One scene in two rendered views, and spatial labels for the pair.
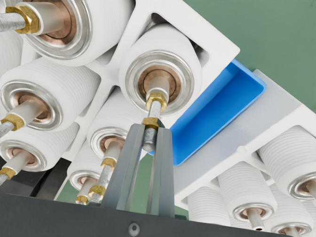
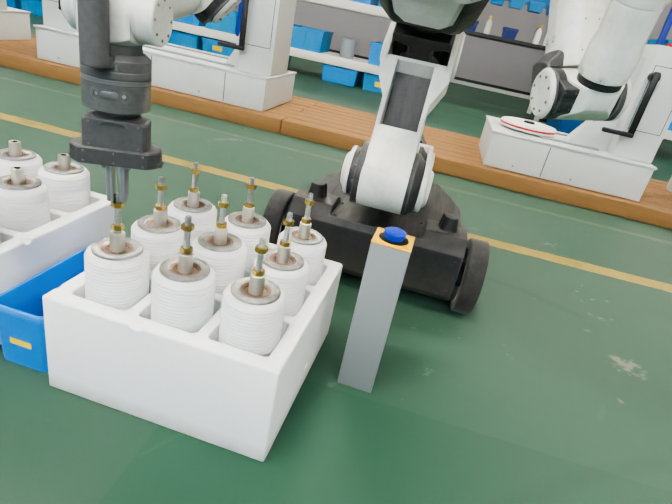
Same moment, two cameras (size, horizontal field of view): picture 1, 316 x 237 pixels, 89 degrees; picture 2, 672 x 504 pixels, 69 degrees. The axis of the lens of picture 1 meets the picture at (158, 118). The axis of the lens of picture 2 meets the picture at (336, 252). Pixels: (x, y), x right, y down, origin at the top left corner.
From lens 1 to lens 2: 0.72 m
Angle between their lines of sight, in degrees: 32
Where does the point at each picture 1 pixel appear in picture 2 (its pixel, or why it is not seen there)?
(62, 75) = not seen: hidden behind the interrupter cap
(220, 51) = (61, 294)
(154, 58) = (120, 256)
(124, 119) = (150, 239)
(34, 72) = (212, 257)
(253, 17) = not seen: outside the picture
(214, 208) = (58, 188)
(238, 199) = (35, 193)
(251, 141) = (15, 246)
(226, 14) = (31, 401)
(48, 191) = (273, 209)
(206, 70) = (74, 286)
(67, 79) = not seen: hidden behind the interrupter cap
